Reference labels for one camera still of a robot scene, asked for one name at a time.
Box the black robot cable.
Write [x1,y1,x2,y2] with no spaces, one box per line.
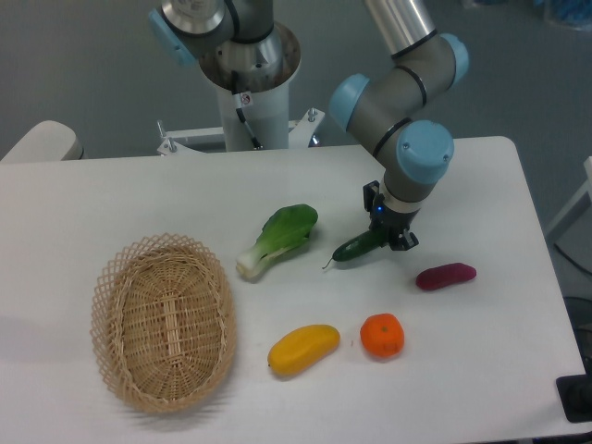
[229,69,265,151]

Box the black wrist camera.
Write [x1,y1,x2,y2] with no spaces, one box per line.
[363,180,379,215]

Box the green cucumber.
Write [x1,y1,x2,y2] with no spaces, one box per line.
[323,229,388,269]

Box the woven wicker basket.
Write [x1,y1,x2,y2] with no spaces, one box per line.
[90,233,237,413]

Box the white chair armrest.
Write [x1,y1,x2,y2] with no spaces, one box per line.
[1,120,85,165]

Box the black device at table edge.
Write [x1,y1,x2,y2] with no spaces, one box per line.
[556,375,591,424]

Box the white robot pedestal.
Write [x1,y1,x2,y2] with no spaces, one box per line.
[157,22,325,155]

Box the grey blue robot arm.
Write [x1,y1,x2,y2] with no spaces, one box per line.
[149,1,469,253]

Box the white furniture frame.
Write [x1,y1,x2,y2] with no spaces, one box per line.
[544,156,591,245]

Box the purple sweet potato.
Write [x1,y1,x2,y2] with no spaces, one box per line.
[415,263,477,291]

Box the yellow mango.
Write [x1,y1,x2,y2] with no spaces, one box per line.
[267,325,340,376]

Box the orange tangerine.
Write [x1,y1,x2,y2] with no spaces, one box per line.
[360,313,405,359]

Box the green bok choy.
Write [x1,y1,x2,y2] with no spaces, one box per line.
[236,203,318,280]

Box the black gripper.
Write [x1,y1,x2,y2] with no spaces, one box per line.
[368,201,419,252]

